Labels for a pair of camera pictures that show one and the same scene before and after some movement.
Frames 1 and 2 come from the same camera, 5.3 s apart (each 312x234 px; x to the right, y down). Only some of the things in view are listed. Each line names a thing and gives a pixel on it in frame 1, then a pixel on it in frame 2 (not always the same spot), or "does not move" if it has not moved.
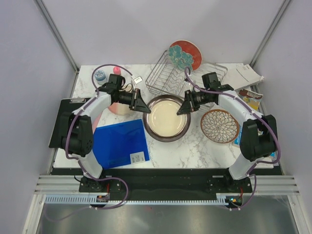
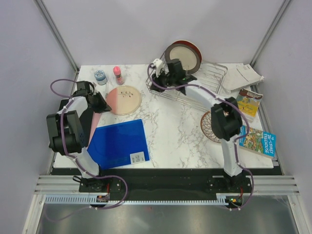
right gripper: x=188 y=106 → x=157 y=80
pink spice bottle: x=117 y=70 does not move
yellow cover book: x=252 y=98 does not move
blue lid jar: x=100 y=77 does not move
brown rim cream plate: x=163 y=124 → x=189 y=58
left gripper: x=136 y=102 → x=104 y=107
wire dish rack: x=166 y=78 does not move
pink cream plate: x=95 y=122 does not move
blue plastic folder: x=121 y=144 does not move
